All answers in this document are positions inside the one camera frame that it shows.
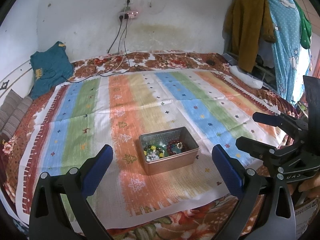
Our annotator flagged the green hanging garment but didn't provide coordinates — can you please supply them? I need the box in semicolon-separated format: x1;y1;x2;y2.
293;0;312;49

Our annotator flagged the mustard yellow hanging garment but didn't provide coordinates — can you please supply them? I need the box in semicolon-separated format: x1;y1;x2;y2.
223;0;277;73

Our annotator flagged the yellow and black bead bracelet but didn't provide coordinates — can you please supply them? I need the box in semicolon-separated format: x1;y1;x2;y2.
143;143;166;161

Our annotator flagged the person's hand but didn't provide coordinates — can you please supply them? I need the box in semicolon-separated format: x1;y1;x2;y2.
288;173;320;198

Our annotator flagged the teal shirt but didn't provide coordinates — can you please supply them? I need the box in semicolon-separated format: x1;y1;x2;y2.
29;41;74;100

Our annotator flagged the dark red bead bracelet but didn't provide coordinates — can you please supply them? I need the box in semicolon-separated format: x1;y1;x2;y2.
166;140;186;156

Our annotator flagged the striped grey pillow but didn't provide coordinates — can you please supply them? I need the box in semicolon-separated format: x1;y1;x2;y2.
0;89;33;141

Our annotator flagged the white pillow roll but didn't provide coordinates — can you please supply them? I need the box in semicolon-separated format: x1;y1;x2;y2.
229;66;263;89

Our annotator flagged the light blue dotted garment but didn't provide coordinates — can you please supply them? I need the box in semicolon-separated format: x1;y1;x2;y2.
268;0;311;105

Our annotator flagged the colourful striped cloth mat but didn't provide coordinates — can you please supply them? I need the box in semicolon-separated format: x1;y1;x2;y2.
16;69;285;229

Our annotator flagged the multicolour bead bracelet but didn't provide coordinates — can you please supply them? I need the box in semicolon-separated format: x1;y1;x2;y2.
167;141;185;155

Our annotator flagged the pink power strip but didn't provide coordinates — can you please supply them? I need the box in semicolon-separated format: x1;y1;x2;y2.
118;10;140;20

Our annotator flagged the silver metal tin box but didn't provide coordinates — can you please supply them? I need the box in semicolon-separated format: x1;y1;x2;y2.
138;127;200;175

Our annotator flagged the green jade bangle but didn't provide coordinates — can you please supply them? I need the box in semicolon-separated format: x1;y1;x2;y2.
143;145;165;162

